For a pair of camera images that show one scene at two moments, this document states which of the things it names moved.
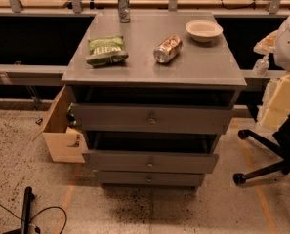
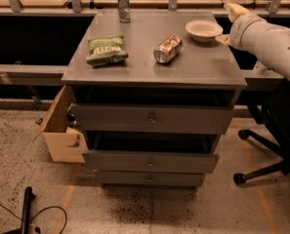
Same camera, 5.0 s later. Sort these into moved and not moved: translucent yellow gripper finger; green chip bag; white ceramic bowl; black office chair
Moved: translucent yellow gripper finger
Not moved: white ceramic bowl; black office chair; green chip bag
